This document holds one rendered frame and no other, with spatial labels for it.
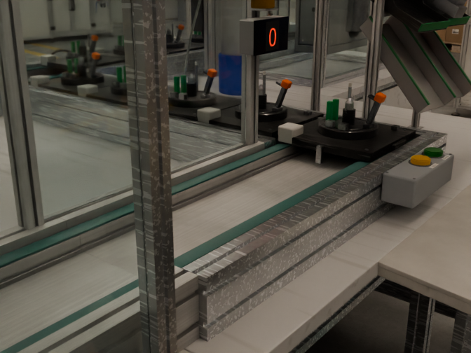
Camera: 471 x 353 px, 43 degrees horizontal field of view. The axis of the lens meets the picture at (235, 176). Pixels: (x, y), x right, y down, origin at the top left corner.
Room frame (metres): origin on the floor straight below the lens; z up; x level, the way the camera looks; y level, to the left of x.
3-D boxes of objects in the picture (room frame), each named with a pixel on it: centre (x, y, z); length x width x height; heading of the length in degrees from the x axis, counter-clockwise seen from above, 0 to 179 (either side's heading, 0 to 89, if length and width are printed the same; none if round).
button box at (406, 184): (1.18, -0.38, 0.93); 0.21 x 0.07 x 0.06; 142
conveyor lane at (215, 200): (1.16, -0.06, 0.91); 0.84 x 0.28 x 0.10; 142
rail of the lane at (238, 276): (1.07, -0.22, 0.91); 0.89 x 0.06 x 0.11; 142
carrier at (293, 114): (1.54, -0.07, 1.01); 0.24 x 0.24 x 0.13; 52
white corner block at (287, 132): (1.37, -0.13, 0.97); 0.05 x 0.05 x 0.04; 52
